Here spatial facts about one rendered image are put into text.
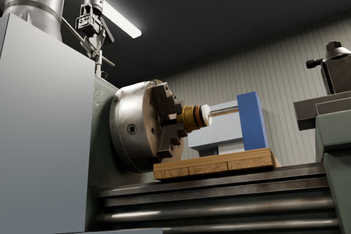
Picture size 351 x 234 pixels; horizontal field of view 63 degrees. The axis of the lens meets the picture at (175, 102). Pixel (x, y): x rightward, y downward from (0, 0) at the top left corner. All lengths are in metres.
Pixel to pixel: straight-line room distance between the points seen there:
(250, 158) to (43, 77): 0.47
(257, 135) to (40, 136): 0.57
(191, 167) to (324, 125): 0.33
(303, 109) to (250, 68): 3.49
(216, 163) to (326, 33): 3.66
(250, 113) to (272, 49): 3.43
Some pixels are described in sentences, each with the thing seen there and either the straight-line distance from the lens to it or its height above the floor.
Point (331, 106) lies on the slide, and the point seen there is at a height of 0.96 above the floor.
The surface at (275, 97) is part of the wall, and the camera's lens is 3.98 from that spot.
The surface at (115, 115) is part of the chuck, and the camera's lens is 0.92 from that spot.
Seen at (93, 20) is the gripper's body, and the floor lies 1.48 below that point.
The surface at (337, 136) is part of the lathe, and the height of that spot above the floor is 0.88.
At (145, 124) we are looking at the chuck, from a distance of 0.87.
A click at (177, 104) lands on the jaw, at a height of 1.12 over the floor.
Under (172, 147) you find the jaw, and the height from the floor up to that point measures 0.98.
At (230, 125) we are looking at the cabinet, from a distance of 3.71.
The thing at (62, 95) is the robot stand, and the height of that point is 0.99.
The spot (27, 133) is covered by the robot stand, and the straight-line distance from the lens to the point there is 0.52.
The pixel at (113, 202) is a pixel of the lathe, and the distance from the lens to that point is 0.87.
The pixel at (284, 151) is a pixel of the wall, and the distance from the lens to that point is 3.77.
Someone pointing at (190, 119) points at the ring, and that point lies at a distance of 0.92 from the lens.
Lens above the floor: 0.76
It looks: 23 degrees up
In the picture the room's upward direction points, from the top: 3 degrees counter-clockwise
